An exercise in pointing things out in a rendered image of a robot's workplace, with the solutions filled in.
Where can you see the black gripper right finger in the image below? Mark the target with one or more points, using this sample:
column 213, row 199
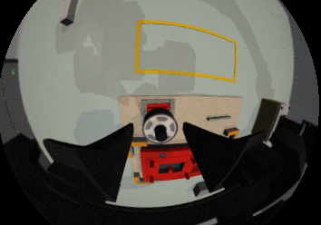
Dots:
column 216, row 156

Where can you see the black wheel with grey hub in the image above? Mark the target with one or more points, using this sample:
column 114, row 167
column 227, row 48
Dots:
column 159, row 116

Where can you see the yellow rectangular outline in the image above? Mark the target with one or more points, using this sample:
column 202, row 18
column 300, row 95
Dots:
column 168, row 71

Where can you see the red base with black post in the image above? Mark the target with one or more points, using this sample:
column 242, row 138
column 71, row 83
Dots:
column 161, row 134

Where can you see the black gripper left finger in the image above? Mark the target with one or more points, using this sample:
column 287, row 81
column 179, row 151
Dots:
column 102, row 161

